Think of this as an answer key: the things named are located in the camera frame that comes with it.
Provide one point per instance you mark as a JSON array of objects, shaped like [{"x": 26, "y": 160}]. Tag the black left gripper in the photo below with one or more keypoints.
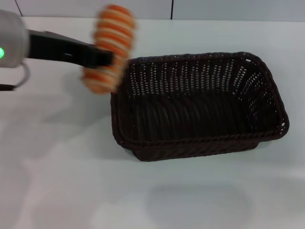
[{"x": 59, "y": 48}]

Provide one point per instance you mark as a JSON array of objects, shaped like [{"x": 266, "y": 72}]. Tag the orange striped ridged bread loaf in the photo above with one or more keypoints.
[{"x": 114, "y": 35}]

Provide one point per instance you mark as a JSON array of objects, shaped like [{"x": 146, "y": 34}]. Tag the dark brown woven basket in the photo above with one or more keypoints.
[{"x": 197, "y": 114}]

